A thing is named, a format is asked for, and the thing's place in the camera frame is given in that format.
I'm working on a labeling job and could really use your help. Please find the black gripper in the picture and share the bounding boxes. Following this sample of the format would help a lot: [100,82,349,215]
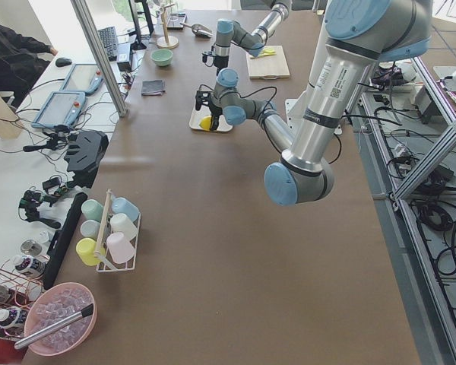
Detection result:
[208,102,223,132]
[213,56,228,75]

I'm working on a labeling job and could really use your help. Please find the whole yellow lemon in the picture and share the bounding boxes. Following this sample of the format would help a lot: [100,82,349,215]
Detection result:
[199,116,211,131]

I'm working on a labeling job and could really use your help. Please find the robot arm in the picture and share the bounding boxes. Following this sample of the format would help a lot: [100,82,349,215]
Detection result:
[203,0,292,75]
[196,1,432,205]

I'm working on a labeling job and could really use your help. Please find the cream rabbit print tray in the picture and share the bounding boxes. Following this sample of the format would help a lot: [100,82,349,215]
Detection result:
[189,106,233,133]

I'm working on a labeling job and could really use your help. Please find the shiny metal scoop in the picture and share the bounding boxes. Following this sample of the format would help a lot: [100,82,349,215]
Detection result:
[182,23,213,39]

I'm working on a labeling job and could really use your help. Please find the bamboo cutting board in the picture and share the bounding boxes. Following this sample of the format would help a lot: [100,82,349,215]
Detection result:
[245,46,290,80]

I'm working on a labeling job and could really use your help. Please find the wooden stand with round base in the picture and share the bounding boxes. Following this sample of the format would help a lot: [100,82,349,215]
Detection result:
[154,1,179,49]

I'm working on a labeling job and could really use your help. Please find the mint green bowl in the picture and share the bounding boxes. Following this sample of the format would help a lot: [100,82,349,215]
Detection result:
[150,49,173,67]

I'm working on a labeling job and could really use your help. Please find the folded grey cloth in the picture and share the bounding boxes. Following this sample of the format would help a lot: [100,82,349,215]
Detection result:
[141,79,165,96]

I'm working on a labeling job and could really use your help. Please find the black keyboard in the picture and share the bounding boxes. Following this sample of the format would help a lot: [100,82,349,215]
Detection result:
[97,27,118,61]

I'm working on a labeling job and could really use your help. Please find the light blue plastic cup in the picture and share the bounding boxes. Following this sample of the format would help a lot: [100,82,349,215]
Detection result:
[111,197,140,222]

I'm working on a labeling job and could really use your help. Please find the white plastic cup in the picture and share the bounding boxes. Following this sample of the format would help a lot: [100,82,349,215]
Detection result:
[110,213,138,241]

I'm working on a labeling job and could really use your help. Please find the blue teach pendant far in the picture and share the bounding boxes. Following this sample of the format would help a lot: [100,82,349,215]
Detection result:
[61,63,103,96]

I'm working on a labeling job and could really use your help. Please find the blue teach pendant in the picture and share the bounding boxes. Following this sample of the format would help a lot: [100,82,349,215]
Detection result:
[61,63,103,96]
[31,90,86,129]

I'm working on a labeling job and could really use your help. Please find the mint green plastic cup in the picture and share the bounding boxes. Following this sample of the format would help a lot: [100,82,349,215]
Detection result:
[81,199,103,222]

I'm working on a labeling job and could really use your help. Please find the blue teach pendant near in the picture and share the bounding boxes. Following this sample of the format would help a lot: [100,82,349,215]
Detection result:
[31,90,86,129]

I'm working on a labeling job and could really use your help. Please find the pink plastic cup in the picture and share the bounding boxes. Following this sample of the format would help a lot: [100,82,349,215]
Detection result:
[106,232,135,264]

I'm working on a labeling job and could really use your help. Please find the black computer mouse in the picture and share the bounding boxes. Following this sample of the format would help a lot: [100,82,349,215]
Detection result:
[55,57,72,68]

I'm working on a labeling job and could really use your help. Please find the yellow plastic cup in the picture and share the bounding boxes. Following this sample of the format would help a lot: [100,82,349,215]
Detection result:
[75,237,100,266]

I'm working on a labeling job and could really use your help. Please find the silver metal tongs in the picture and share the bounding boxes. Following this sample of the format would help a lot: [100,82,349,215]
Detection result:
[14,303,94,350]

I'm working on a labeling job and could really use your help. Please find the pink bowl of ice cubes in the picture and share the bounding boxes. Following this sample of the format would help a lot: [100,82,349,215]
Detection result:
[24,282,97,357]

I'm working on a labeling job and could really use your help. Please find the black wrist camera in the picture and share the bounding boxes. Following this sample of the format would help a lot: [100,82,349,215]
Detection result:
[201,46,216,67]
[195,86,213,111]

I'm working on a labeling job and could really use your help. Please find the black plastic bracket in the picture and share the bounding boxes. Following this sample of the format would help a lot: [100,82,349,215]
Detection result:
[64,130,109,188]

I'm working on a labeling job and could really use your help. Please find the aluminium frame post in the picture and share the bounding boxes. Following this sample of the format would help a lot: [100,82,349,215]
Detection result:
[71,0,128,118]

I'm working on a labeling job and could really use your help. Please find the white wire cup rack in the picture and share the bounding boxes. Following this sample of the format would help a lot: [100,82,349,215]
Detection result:
[93,189,141,273]

